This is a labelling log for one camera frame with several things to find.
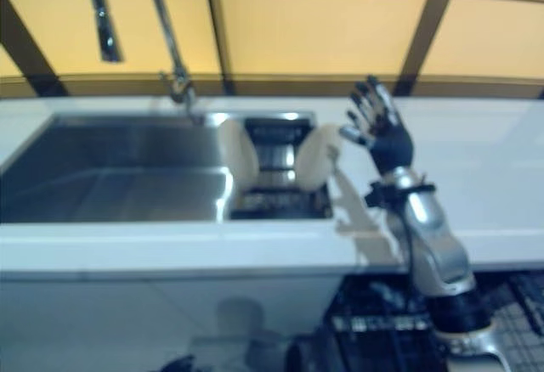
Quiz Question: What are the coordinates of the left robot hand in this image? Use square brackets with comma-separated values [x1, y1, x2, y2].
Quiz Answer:
[163, 354, 197, 372]

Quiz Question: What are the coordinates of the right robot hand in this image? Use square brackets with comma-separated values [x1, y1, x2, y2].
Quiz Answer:
[339, 75, 416, 174]

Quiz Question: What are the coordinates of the cream ceramic plate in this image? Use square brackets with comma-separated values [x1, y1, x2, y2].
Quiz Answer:
[296, 124, 343, 191]
[219, 116, 260, 191]

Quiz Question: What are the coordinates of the narrow white cabinet door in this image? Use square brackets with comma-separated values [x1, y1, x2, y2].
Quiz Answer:
[159, 261, 342, 372]

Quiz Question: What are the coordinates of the wide white cabinet door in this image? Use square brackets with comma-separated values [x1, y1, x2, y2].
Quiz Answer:
[0, 268, 165, 372]

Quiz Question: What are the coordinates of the black dish drying rack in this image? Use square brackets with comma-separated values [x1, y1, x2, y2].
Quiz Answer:
[228, 111, 336, 221]

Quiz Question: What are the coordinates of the robot left leg black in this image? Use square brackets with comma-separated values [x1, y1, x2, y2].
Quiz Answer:
[287, 337, 337, 372]

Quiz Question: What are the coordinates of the stainless steel sink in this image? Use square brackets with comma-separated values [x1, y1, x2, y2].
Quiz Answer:
[0, 110, 336, 225]

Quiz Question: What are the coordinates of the chrome kitchen faucet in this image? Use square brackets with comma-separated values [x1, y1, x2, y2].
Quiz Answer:
[83, 0, 208, 127]

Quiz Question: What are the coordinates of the dishwasher wire rack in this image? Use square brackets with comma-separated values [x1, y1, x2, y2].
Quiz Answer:
[326, 273, 544, 372]

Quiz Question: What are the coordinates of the dark window frame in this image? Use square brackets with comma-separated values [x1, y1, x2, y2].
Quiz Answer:
[0, 0, 544, 101]

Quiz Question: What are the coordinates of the dishwasher wire mesh basket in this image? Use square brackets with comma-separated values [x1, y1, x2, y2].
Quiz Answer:
[508, 277, 544, 340]

